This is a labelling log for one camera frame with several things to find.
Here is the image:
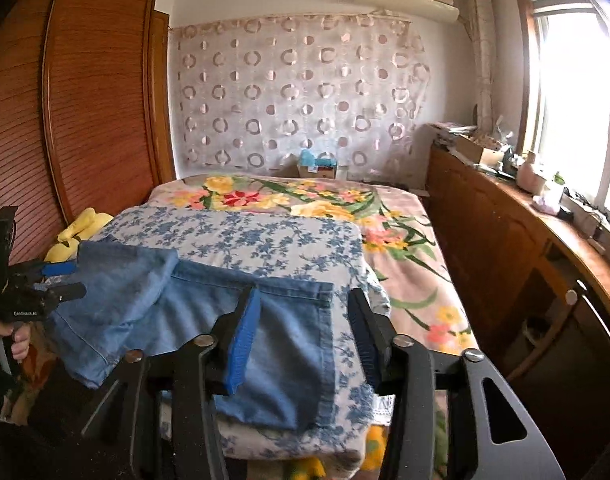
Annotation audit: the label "small cardboard box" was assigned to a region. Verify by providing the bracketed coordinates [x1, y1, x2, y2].
[297, 162, 336, 178]

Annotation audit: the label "white air conditioner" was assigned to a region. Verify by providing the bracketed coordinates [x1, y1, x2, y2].
[354, 0, 460, 23]

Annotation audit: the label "blue denim pants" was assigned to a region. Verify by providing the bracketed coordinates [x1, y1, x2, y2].
[44, 240, 336, 436]

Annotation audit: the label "circle patterned curtain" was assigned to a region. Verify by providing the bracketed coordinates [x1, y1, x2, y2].
[167, 12, 433, 178]

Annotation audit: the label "pink bottle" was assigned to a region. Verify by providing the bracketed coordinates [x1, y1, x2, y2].
[516, 151, 546, 193]

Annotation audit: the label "light blue cloth bundle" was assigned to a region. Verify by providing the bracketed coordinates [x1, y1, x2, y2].
[299, 149, 333, 167]

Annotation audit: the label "yellow plush toy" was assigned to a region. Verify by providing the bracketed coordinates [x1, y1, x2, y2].
[44, 207, 115, 263]

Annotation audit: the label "window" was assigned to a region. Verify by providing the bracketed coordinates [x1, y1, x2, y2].
[515, 0, 610, 221]

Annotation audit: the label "flowered bed blanket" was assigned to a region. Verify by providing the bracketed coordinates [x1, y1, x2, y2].
[145, 174, 480, 480]

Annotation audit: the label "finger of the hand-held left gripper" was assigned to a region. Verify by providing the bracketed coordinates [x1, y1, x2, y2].
[41, 260, 81, 278]
[32, 282, 87, 311]

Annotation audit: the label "wooden cabinet counter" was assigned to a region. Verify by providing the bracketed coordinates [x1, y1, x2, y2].
[425, 125, 610, 391]

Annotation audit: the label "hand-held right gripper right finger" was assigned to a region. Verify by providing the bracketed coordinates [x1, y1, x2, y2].
[347, 287, 568, 480]

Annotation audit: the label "wooden slatted wardrobe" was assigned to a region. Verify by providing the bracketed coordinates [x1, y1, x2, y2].
[0, 0, 178, 271]

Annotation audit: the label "person's left hand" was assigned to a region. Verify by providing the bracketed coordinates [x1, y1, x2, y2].
[0, 321, 32, 367]

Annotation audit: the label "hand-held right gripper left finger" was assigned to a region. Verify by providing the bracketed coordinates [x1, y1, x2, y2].
[82, 285, 263, 480]

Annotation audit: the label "open cardboard box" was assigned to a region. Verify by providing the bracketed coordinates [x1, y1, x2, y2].
[455, 132, 506, 166]

